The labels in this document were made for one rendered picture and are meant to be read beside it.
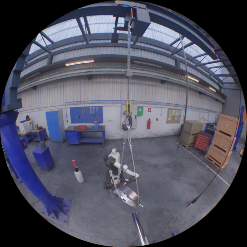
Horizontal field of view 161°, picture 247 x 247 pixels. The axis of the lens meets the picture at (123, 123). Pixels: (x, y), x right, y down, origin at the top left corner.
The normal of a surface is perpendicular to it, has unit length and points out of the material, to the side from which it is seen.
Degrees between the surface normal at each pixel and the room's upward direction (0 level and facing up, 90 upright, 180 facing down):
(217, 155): 90
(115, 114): 90
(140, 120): 90
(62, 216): 0
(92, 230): 0
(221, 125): 90
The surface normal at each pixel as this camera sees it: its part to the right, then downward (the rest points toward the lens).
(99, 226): 0.02, -0.96
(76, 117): 0.14, 0.26
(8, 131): 0.96, 0.10
